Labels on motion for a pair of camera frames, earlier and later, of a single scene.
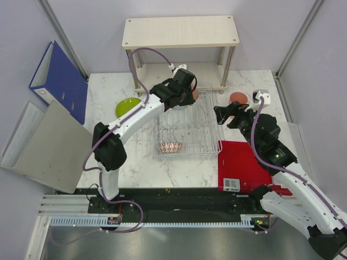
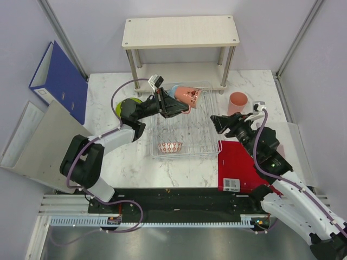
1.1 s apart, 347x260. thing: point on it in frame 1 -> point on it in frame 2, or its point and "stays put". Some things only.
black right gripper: x=235 y=109 -> x=233 y=122
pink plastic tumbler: x=239 y=96 stays put
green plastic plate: x=123 y=105 stays put
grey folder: x=50 y=145 stays put
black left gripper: x=190 y=101 -> x=172 y=106
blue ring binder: x=59 y=79 stays put
